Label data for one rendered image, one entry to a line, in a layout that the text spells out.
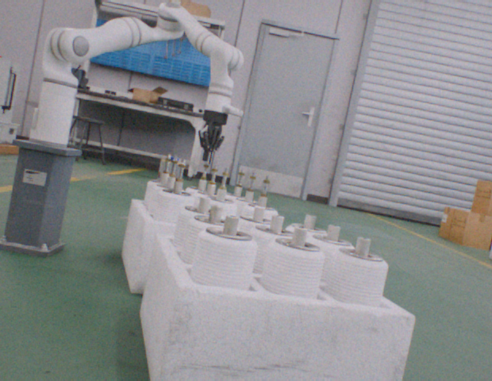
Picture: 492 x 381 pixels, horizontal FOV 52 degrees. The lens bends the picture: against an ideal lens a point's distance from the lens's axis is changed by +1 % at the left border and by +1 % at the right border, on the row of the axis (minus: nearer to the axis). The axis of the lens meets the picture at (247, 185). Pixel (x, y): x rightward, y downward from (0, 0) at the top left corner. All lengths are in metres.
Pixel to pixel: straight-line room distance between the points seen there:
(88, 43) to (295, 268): 0.96
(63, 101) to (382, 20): 5.63
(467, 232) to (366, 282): 4.00
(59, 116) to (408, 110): 5.59
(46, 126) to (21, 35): 5.58
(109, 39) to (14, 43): 5.51
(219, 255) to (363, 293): 0.25
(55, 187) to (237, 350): 0.86
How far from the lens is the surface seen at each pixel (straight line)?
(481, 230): 4.87
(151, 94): 5.99
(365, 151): 6.51
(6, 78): 4.88
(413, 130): 6.70
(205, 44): 1.61
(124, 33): 1.61
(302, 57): 6.53
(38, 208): 1.49
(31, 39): 6.99
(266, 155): 6.37
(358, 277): 0.85
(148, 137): 6.46
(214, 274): 0.76
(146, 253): 1.24
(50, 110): 1.49
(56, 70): 1.52
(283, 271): 0.80
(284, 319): 0.78
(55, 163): 1.47
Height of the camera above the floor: 0.38
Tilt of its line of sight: 3 degrees down
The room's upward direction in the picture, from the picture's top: 11 degrees clockwise
